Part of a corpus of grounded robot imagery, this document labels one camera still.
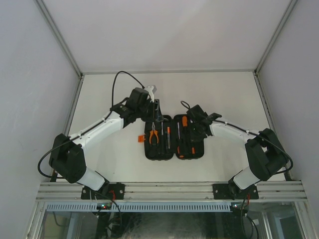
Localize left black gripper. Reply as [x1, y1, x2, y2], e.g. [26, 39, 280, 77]
[136, 100, 163, 123]

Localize black handle claw hammer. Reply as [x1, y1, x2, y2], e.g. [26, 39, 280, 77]
[159, 115, 171, 135]

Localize orange handle needle-nose pliers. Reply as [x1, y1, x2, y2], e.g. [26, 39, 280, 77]
[149, 122, 159, 145]

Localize orange handle screwdriver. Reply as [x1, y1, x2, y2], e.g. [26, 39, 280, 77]
[182, 116, 188, 142]

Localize black plastic tool case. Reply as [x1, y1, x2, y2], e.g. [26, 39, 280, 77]
[138, 114, 204, 161]

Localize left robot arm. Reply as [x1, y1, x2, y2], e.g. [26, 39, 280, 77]
[49, 85, 162, 199]

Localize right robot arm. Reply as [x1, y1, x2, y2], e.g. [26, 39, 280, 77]
[180, 101, 293, 199]

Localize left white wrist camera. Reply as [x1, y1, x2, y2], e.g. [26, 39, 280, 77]
[145, 85, 157, 101]

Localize left camera black cable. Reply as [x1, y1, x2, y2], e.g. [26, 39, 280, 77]
[111, 71, 147, 108]

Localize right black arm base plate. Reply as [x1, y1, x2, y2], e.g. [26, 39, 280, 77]
[212, 183, 259, 200]

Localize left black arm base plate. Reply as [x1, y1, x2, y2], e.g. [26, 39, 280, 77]
[81, 182, 125, 201]

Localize aluminium front rail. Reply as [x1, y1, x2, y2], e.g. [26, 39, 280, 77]
[36, 181, 307, 202]

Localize blue slotted cable duct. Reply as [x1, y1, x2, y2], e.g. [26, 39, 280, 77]
[46, 202, 231, 213]

